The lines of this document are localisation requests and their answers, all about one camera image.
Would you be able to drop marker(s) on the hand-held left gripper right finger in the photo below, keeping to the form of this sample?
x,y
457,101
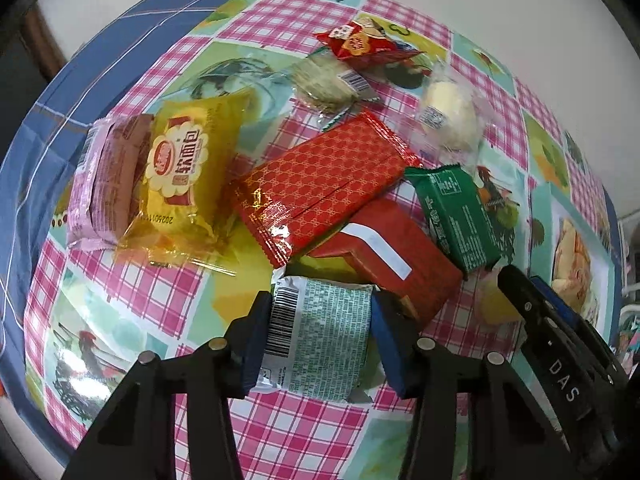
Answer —
x,y
390,347

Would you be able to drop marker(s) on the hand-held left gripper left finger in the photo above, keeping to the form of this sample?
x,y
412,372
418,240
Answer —
x,y
255,342

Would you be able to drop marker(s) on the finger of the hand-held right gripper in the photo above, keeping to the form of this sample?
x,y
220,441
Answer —
x,y
555,297
555,360

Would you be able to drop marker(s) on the white green barcode snack packet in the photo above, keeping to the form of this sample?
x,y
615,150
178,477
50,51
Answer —
x,y
325,330

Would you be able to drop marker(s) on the red gold patterned snack packet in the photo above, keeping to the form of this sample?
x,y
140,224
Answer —
x,y
320,180

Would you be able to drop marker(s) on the red box with white stripe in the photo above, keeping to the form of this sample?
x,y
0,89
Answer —
x,y
425,280

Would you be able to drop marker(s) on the pink checkered fruit tablecloth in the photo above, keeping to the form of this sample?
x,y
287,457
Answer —
x,y
300,435

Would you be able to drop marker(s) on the yellow bread packet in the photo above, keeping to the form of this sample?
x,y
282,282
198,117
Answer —
x,y
185,160

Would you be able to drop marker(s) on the clear packet with white bun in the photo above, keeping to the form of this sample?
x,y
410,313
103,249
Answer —
x,y
452,110

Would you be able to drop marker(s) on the pink snack packet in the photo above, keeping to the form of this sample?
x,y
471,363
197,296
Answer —
x,y
107,180

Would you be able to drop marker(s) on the clear packet with round cake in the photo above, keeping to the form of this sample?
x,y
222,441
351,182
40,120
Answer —
x,y
320,80

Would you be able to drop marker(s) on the blue plaid cloth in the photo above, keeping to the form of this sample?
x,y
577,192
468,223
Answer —
x,y
50,125

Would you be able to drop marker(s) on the red triangular snack packet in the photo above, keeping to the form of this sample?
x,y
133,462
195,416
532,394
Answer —
x,y
360,42

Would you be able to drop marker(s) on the dark wooden furniture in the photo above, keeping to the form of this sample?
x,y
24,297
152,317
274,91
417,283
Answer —
x,y
42,40

